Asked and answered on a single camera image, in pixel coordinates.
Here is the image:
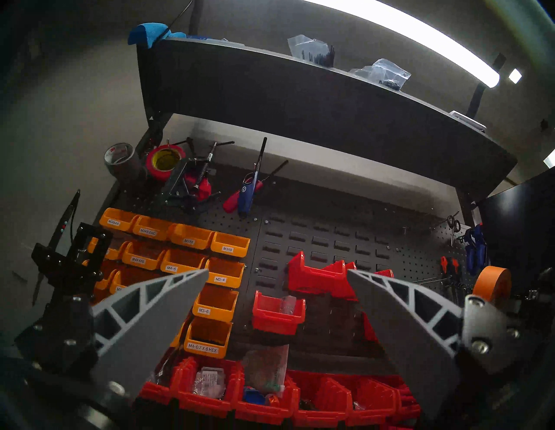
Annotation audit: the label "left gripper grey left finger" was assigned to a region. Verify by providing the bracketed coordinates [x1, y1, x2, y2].
[15, 269, 210, 398]

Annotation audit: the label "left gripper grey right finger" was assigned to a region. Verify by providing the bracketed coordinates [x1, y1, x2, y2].
[347, 269, 527, 420]

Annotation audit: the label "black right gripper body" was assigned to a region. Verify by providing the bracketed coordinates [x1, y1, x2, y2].
[514, 267, 555, 315]

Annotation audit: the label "orange tape roll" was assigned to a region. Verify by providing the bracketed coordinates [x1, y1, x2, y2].
[473, 266, 512, 309]

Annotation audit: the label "red tape roll yellow core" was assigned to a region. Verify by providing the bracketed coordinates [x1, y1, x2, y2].
[145, 144, 187, 181]

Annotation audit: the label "orange bin labelled M3-12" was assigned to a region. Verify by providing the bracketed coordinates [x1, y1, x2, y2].
[108, 269, 148, 295]

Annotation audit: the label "red storage bin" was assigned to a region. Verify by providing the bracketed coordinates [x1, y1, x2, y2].
[234, 373, 300, 426]
[171, 355, 243, 419]
[288, 371, 354, 429]
[345, 375, 402, 427]
[139, 347, 183, 406]
[334, 260, 395, 300]
[287, 251, 347, 295]

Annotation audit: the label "small orange parts bin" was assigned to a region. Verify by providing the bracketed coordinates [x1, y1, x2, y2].
[87, 236, 131, 261]
[93, 269, 120, 291]

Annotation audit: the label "red bin holding red tools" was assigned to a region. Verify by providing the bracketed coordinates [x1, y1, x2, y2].
[390, 377, 422, 430]

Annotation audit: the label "orange bin labelled M4-0.7X6 HEX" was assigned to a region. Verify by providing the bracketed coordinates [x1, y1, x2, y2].
[183, 316, 233, 359]

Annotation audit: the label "blue hanging clamp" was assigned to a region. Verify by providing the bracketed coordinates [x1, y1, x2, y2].
[463, 223, 488, 278]

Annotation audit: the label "orange bin labelled M4X4X6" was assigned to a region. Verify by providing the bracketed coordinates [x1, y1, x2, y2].
[121, 241, 167, 270]

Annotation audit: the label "black monitor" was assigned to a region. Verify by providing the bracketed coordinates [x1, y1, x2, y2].
[477, 167, 555, 295]

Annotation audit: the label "orange bin labelled M3-6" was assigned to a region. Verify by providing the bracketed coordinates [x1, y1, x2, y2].
[192, 284, 240, 323]

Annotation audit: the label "orange bin labelled M4-6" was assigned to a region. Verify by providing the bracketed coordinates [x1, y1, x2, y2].
[160, 248, 209, 274]

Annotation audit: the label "small hanging metal snips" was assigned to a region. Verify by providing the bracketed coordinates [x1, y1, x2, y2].
[447, 211, 462, 248]

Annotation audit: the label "orange bin labelled M3X8 BAD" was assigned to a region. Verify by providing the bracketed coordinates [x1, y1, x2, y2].
[131, 215, 176, 241]

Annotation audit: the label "orange bin labelled M3-4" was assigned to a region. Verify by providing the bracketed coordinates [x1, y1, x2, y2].
[204, 257, 246, 289]

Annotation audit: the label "orange bin labelled M3X5X4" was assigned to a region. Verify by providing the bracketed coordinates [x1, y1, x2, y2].
[99, 208, 140, 232]

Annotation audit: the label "black soldering iron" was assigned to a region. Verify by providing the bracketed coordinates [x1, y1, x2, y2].
[33, 189, 82, 306]

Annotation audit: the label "orange bin labelled M3X6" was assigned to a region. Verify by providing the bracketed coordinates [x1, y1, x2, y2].
[210, 232, 251, 258]

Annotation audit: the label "red bin holding clear bags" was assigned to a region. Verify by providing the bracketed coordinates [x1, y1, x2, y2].
[252, 290, 306, 336]

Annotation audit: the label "grey louvred back panel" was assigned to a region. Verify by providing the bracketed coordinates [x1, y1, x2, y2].
[251, 204, 406, 360]

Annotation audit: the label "dark metal C-clamp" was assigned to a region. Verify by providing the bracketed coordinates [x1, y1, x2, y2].
[163, 139, 235, 213]

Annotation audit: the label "blue long-nose lighter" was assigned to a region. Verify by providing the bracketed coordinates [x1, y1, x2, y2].
[237, 137, 268, 218]

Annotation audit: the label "white flat device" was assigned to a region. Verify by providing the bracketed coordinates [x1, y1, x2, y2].
[449, 111, 487, 132]

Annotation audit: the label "black overhead shelf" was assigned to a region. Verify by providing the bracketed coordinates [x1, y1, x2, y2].
[137, 37, 519, 204]

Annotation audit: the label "clear bag of black parts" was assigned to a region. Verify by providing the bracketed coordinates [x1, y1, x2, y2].
[349, 59, 411, 91]
[287, 35, 335, 68]

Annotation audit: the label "long ceiling light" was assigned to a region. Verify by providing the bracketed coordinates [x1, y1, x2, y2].
[304, 0, 501, 88]

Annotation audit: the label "blue cloth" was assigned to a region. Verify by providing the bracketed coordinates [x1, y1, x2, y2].
[128, 23, 187, 47]

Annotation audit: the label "black soldering stand frame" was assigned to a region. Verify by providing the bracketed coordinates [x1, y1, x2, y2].
[31, 222, 114, 304]

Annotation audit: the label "grey duct tape roll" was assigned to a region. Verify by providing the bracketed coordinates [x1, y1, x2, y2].
[104, 143, 144, 182]

